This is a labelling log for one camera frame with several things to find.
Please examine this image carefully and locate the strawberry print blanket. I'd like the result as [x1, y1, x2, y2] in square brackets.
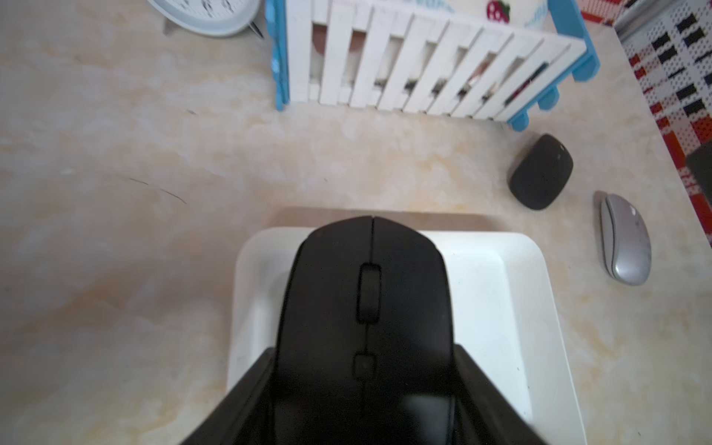
[404, 0, 549, 29]

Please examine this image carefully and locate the white alarm clock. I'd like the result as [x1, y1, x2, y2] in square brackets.
[148, 0, 264, 39]

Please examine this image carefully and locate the toy crib white blue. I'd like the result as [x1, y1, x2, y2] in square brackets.
[264, 1, 600, 132]

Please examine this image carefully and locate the white storage tray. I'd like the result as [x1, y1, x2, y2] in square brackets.
[225, 227, 587, 444]

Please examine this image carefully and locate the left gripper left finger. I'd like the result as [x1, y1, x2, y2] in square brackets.
[182, 348, 276, 445]

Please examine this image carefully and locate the black mouse with logo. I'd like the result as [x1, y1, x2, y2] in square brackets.
[273, 216, 454, 444]

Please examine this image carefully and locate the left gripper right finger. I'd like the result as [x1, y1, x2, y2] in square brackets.
[452, 345, 545, 445]

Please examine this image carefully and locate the silver mouse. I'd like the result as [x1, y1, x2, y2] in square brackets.
[600, 194, 652, 287]

